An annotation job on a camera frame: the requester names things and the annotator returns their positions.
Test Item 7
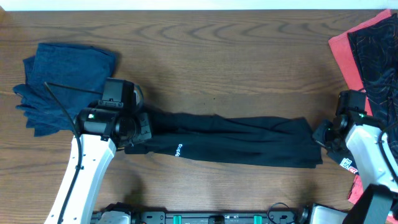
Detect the folded navy blue garment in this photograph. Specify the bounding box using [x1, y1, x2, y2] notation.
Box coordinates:
[13, 43, 117, 137]

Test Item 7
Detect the black garment with logo tag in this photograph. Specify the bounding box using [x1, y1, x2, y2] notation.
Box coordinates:
[326, 151, 359, 174]

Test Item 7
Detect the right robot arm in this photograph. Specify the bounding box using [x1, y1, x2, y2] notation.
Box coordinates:
[308, 90, 397, 224]

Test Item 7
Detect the black mounting rail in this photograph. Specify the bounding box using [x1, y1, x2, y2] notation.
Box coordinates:
[90, 203, 315, 224]

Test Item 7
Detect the red garment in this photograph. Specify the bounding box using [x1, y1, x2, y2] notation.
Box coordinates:
[328, 9, 398, 223]

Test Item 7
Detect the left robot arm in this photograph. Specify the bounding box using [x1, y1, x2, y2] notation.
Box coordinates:
[46, 78, 152, 224]

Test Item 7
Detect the black t-shirt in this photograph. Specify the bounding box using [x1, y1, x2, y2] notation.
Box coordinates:
[124, 110, 323, 169]

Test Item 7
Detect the black patterned garment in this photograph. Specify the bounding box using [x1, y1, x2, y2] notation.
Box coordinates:
[347, 14, 398, 156]

